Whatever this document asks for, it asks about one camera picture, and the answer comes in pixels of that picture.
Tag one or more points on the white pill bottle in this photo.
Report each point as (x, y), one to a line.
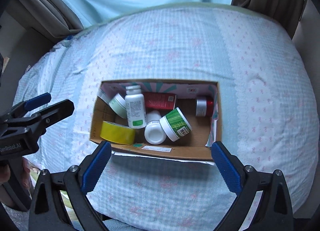
(135, 107)

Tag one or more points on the red silver small jar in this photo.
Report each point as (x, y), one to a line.
(204, 106)

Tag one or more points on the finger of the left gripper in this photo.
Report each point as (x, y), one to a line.
(23, 107)
(37, 123)

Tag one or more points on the red carton box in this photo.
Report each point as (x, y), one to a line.
(160, 101)

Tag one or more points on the pale green cream jar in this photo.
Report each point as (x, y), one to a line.
(118, 105)

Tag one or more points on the green striped white-lid jar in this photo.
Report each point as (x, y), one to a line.
(175, 125)

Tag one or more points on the yellow tape roll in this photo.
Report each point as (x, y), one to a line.
(117, 133)

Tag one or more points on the cardboard box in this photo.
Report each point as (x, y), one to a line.
(192, 147)

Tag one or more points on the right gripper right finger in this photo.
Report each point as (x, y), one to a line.
(274, 211)

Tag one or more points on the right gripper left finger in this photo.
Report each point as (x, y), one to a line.
(48, 211)

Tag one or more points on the person left hand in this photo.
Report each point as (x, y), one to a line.
(14, 187)

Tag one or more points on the left grey curtain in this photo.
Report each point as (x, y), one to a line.
(51, 18)

